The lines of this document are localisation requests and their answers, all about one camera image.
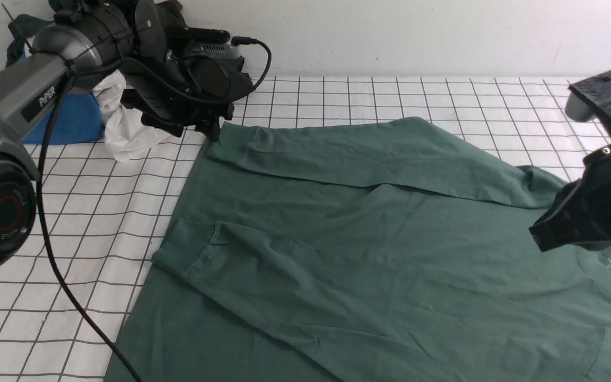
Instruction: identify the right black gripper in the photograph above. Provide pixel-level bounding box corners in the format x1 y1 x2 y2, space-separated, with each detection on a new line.
529 145 611 252

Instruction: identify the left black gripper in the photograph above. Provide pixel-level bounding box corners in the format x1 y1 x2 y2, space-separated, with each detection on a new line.
120 1 233 141

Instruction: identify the green long-sleeved shirt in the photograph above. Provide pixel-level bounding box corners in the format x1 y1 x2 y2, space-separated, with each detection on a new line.
117 118 611 381

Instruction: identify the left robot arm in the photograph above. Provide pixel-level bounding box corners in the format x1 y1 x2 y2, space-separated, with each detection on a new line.
0 1 233 266

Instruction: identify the dark olive garment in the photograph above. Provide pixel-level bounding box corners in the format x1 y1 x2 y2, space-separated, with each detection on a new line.
156 1 253 101

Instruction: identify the white garment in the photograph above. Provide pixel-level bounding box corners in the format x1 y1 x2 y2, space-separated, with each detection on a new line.
92 71 180 162

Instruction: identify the blue garment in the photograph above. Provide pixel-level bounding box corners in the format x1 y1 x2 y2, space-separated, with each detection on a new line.
6 50 106 145

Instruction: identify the dark teal garment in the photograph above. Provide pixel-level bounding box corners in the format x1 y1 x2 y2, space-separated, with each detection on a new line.
5 14 52 67

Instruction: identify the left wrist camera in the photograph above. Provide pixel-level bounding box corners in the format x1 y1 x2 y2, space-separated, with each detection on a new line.
177 27 241 60

